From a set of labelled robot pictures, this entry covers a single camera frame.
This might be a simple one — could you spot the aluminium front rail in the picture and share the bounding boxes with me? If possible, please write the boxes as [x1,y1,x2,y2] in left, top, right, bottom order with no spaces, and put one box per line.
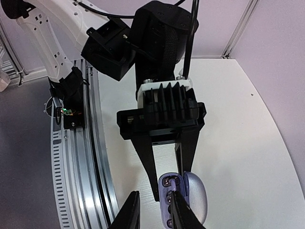
[51,59,119,229]

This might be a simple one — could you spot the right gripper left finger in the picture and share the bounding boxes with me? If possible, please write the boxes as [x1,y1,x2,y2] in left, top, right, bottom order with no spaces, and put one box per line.
[110,191,140,229]

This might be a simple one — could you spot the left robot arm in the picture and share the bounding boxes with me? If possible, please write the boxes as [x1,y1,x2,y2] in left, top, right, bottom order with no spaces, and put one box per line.
[0,0,206,201]

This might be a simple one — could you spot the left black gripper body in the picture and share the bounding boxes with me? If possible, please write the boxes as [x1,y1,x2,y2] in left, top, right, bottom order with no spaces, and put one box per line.
[117,103,206,144]

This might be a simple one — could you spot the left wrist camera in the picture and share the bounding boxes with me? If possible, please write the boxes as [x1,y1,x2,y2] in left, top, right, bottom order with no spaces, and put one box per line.
[137,80,199,125]

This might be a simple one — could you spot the purple earbud charging case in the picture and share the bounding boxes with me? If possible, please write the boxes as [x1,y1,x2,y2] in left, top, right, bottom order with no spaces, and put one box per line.
[158,172,208,229]

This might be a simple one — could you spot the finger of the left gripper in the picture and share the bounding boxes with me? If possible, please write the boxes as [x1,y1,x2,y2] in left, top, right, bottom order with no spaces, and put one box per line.
[131,138,159,202]
[175,130,200,176]

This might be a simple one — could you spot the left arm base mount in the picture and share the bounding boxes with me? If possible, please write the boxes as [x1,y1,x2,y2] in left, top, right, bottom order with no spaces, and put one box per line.
[49,66,86,130]

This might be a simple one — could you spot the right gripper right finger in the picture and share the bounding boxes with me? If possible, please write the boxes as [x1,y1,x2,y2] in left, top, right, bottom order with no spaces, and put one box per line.
[171,191,205,229]

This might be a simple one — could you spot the left aluminium frame post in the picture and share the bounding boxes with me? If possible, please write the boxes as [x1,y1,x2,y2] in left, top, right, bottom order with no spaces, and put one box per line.
[221,0,260,59]

